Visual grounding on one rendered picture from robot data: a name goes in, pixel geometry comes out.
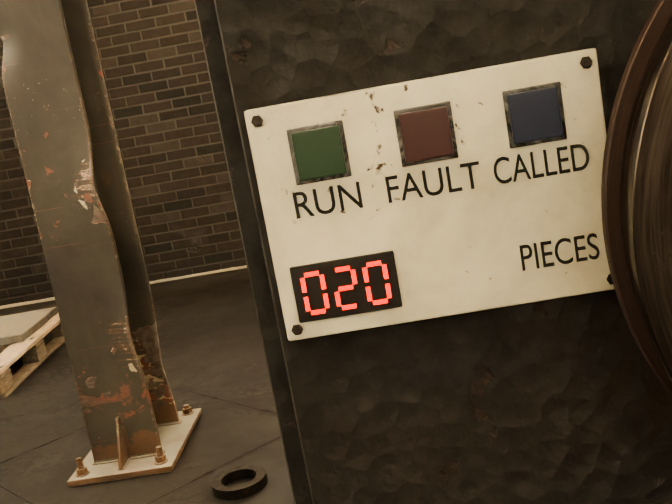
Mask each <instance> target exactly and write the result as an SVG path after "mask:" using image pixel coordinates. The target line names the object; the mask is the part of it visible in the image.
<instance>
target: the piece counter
mask: <svg viewBox="0 0 672 504"><path fill-rule="evenodd" d="M378 265H382V264H381V260H379V261H373V262H367V263H366V266H367V267H372V266H378ZM367 267H366V268H362V271H363V276H364V282H365V283H366V282H369V277H368V272H367ZM348 270H350V266H343V267H337V268H335V272H342V271H348ZM382 270H383V276H384V279H389V277H388V271H387V265H386V264H384V265H382ZM350 271H351V277H352V282H353V284H357V278H356V272H355V269H354V270H350ZM318 275H319V271H313V272H307V273H304V278H300V282H301V288H302V293H305V292H307V288H306V283H305V278H306V277H312V276H318ZM319 277H320V282H321V288H322V290H323V289H326V283H325V278H324V274H323V275H319ZM385 287H386V293H387V298H392V294H391V288H390V283H388V284H385ZM365 288H366V293H367V299H368V301H373V300H372V295H371V289H370V286H369V287H365ZM338 289H339V291H345V290H351V289H354V288H353V285H347V286H341V287H338ZM334 293H335V299H336V304H337V307H338V306H341V300H340V294H339V292H334ZM303 298H304V303H305V309H306V312H307V311H311V310H310V304H309V299H308V297H303ZM387 298H386V299H380V300H374V301H373V305H379V304H385V303H388V299H387ZM323 299H324V304H325V308H330V305H329V300H328V294H323ZM354 308H357V305H356V304H350V305H343V306H342V310H348V309H354ZM323 313H326V309H319V310H313V311H311V315H317V314H323Z"/></svg>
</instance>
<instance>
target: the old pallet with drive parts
mask: <svg viewBox="0 0 672 504"><path fill-rule="evenodd" d="M50 331H51V333H52V338H54V339H53V340H52V341H51V342H49V343H48V344H47V345H46V346H45V343H44V339H42V338H43V337H45V336H46V335H47V334H48V333H49V332H50ZM64 342H65V339H64V334H63V330H62V326H61V322H60V318H59V314H58V313H57V314H56V315H55V316H53V317H52V318H51V319H50V320H48V321H47V322H46V323H45V324H44V325H43V326H42V327H41V328H40V329H38V330H37V331H36V332H35V333H34V334H32V335H31V336H30V337H29V338H27V339H26V340H25V341H24V342H19V343H13V344H7V345H1V346H0V399H2V398H5V397H7V396H8V395H10V394H11V393H12V392H13V391H14V390H15V389H16V388H17V387H18V386H19V385H20V384H21V383H22V382H23V381H24V380H25V379H26V378H27V377H28V376H29V375H30V374H31V373H32V372H33V371H34V370H35V369H36V368H37V367H39V366H40V365H41V364H42V363H43V362H44V361H45V360H46V359H47V357H48V356H50V355H51V354H52V353H53V352H54V351H55V350H56V349H57V348H59V347H60V346H61V345H62V344H63V343H64ZM20 357H21V359H22V363H23V366H22V368H21V369H19V370H18V371H17V372H16V373H15V374H14V375H13V376H12V373H11V369H10V368H9V367H10V366H11V365H12V364H14V363H15V362H16V361H17V360H18V359H19V358H20Z"/></svg>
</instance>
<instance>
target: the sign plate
mask: <svg viewBox="0 0 672 504"><path fill-rule="evenodd" d="M555 86H556V87H557V89H558V97H559V105H560V113H561V120H562V128H563V136H559V137H553V138H547V139H541V140H536V141H530V142H524V143H518V144H514V142H513V135H512V128H511V120H510V113H509V106H508V99H507V95H510V94H515V93H521V92H526V91H532V90H538V89H543V88H549V87H555ZM442 106H447V109H448V116H449V123H450V129H451V136H452V142H453V149H454V154H453V155H449V156H443V157H437V158H432V159H426V160H420V161H414V162H409V163H407V162H406V161H405V155H404V149H403V142H402V136H401V130H400V124H399V118H398V115H399V114H402V113H408V112H414V111H419V110H425V109H431V108H436V107H442ZM244 116H245V121H246V126H247V131H248V137H249V142H250V147H251V152H252V157H253V162H254V167H255V173H256V178H257V183H258V188H259V193H260V198H261V203H262V209H263V214H264V219H265V224H266V229H267V234H268V239H269V244H270V250H271V255H272V260H273V265H274V270H275V275H276V280H277V286H278V291H279V296H280V301H281V306H282V311H283V316H284V322H285V327H286V332H287V337H288V340H289V341H294V340H300V339H306V338H313V337H319V336H325V335H331V334H338V333H344V332H350V331H356V330H363V329H369V328H375V327H381V326H388V325H394V324H400V323H406V322H412V321H419V320H425V319H431V318H437V317H444V316H450V315H456V314H462V313H469V312H475V311H481V310H487V309H494V308H500V307H506V306H512V305H519V304H525V303H531V302H537V301H544V300H550V299H556V298H562V297H569V296H575V295H581V294H587V293H594V292H600V291H606V290H612V289H614V285H613V282H612V278H611V274H610V270H609V265H608V260H607V255H606V249H605V242H604V235H603V225H602V208H601V184H602V168H603V158H604V150H605V143H606V137H607V135H606V127H605V119H604V110H603V102H602V93H601V85H600V77H599V68H598V60H597V52H596V49H595V48H590V49H584V50H578V51H573V52H567V53H562V54H556V55H551V56H545V57H539V58H534V59H528V60H523V61H517V62H512V63H506V64H501V65H495V66H489V67H484V68H478V69H473V70H467V71H462V72H456V73H450V74H445V75H439V76H434V77H428V78H423V79H417V80H412V81H406V82H400V83H395V84H389V85H384V86H378V87H373V88H367V89H361V90H356V91H350V92H345V93H339V94H334V95H328V96H323V97H317V98H311V99H306V100H300V101H295V102H289V103H284V104H278V105H272V106H267V107H261V108H256V109H250V110H246V111H245V112H244ZM335 125H339V129H340V135H341V140H342V146H343V152H344V157H345V163H346V169H347V173H345V174H339V175H333V176H328V177H322V178H316V179H310V180H305V181H300V180H299V176H298V171H297V165H296V160H295V154H294V149H293V144H292V138H291V134H292V133H295V132H301V131H306V130H312V129H318V128H323V127H329V126H335ZM379 260H381V264H382V265H384V264H386V265H387V271H388V277H389V279H384V276H383V270H382V265H378V266H372V267H367V266H366V263H367V262H373V261H379ZM343 266H350V270H354V269H355V272H356V278H357V284H353V282H352V277H351V271H350V270H348V271H342V272H335V268H337V267H343ZM366 267H367V272H368V277H369V282H366V283H365V282H364V276H363V271H362V268H366ZM313 271H319V275H323V274H324V278H325V283H326V289H323V290H322V288H321V282H320V277H319V275H318V276H312V277H306V278H305V283H306V288H307V292H305V293H302V288H301V282H300V278H304V273H307V272H313ZM388 283H390V288H391V294H392V298H387V293H386V287H385V284H388ZM347 285H353V288H354V289H351V290H345V291H339V289H338V287H341V286H347ZM369 286H370V289H371V295H372V300H373V301H374V300H380V299H386V298H387V299H388V303H385V304H379V305H373V301H368V299H367V293H366V288H365V287H369ZM334 292H339V294H340V300H341V306H338V307H337V304H336V299H335V293H334ZM323 294H328V300H329V305H330V308H325V304H324V299H323ZM303 297H308V299H309V304H310V310H311V311H313V310H319V309H326V313H323V314H317V315H311V311H307V312H306V309H305V303H304V298H303ZM350 304H356V305H357V308H354V309H348V310H342V306H343V305H350Z"/></svg>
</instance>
